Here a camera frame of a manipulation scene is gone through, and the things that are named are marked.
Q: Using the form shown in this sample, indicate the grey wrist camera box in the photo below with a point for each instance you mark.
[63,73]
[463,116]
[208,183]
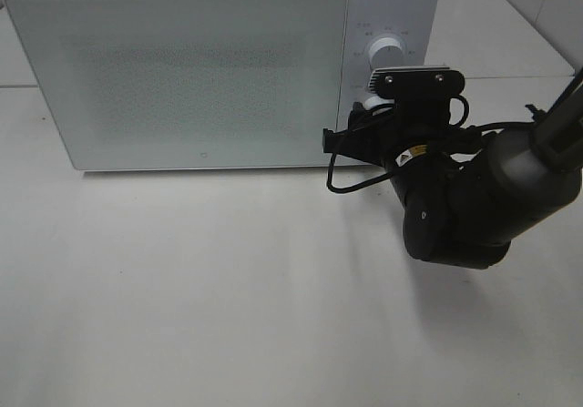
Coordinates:
[416,82]

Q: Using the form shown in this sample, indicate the white timer knob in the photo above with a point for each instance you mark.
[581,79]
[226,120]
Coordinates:
[372,101]

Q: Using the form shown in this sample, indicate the white microwave door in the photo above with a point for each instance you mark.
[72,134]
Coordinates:
[186,84]

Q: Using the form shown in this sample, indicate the upper white power knob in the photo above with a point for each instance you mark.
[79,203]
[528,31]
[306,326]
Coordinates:
[386,51]

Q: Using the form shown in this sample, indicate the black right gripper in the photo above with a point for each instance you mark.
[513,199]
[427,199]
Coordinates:
[401,138]

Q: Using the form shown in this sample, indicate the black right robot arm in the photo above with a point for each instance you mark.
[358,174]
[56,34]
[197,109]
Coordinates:
[467,191]

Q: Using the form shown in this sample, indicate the white microwave oven body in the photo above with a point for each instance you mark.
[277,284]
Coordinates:
[391,11]

